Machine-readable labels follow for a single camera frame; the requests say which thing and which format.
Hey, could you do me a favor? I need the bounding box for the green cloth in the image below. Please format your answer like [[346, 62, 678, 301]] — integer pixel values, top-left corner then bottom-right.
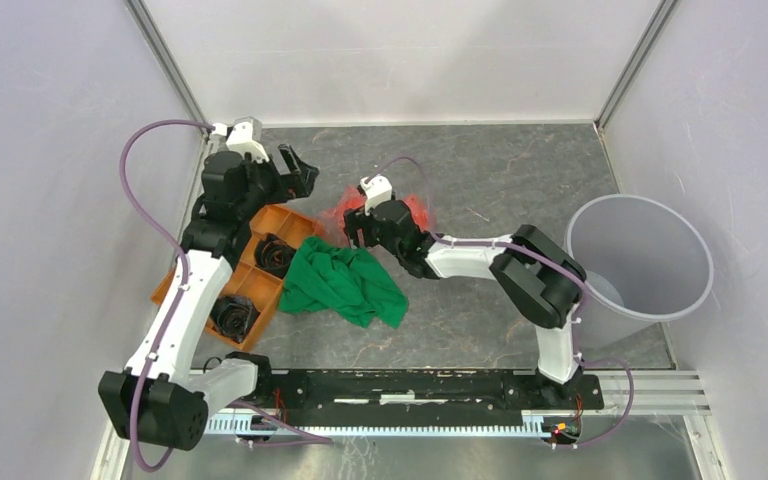
[[278, 236, 409, 329]]

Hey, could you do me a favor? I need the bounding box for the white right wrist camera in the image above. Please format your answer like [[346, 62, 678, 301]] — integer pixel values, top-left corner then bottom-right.
[[359, 174, 394, 215]]

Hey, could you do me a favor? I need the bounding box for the slotted cable duct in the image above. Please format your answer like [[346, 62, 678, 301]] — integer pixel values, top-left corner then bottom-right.
[[205, 410, 553, 440]]

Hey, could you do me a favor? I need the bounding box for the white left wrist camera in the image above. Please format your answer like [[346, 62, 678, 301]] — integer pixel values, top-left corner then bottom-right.
[[209, 117, 271, 164]]

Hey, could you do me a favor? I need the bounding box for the orange compartment tray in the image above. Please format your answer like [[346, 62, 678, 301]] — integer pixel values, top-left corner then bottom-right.
[[151, 203, 320, 352]]

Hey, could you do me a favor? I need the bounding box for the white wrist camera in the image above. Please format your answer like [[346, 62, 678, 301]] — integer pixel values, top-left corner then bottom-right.
[[359, 174, 394, 215], [209, 117, 271, 164]]

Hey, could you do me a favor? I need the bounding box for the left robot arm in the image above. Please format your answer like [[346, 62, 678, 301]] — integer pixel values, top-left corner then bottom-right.
[[98, 144, 319, 451]]

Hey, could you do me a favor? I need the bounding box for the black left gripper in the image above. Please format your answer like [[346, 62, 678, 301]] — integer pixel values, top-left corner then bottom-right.
[[236, 143, 319, 219]]

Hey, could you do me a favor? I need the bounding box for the red plastic trash bag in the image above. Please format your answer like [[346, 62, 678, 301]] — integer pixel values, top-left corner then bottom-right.
[[315, 186, 432, 247]]

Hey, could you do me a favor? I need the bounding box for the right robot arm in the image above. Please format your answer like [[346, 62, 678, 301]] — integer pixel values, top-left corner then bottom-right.
[[343, 200, 587, 408]]

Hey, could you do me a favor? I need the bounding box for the grey plastic trash bin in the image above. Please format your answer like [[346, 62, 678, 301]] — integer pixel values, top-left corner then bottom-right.
[[564, 194, 714, 348]]

